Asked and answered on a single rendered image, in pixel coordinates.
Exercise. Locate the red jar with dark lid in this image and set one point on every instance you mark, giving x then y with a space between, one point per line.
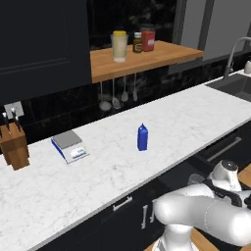
148 38

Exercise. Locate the dark bottle with white cap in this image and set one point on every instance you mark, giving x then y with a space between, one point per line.
137 44

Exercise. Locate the white soap dispenser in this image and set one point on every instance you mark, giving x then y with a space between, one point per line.
248 67

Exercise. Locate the grey window frame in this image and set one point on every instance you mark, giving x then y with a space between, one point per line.
209 26

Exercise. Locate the wooden wall shelf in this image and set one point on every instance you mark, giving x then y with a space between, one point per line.
157 57

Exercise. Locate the white and blue kitchen scale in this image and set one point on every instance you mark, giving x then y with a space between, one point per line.
68 145

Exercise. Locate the grey wall socket plate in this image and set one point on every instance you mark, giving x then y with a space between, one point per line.
18 109

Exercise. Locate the hanging metal ladle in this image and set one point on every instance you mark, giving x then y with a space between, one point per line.
105 105

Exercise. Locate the silver tap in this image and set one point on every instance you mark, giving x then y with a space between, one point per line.
229 59

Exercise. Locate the blue bottle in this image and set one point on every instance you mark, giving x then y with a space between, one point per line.
142 139

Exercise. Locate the wooden knife block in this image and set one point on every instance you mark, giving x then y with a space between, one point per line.
14 148

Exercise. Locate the dark sink basin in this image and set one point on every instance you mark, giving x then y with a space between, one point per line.
233 85

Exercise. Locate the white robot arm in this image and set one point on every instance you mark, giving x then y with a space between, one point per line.
196 209

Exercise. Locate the hanging metal spoon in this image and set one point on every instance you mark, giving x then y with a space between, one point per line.
125 96
135 94

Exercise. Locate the dark drawer front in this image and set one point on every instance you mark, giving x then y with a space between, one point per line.
225 143

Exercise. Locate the dark upper cupboard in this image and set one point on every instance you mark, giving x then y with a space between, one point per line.
42 45

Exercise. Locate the clear jar with yellow lid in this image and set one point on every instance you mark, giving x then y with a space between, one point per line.
119 47

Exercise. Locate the hanging metal spatula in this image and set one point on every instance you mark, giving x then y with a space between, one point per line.
116 103

